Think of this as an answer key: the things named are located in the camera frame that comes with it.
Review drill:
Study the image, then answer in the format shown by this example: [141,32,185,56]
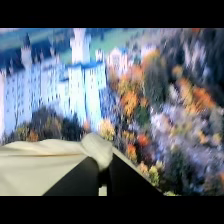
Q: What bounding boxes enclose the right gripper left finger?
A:
[42,156,100,197]

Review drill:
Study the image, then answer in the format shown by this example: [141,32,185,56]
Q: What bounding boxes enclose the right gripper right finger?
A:
[107,153,164,197]

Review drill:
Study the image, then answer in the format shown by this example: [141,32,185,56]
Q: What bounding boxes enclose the cream garment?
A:
[0,132,141,197]

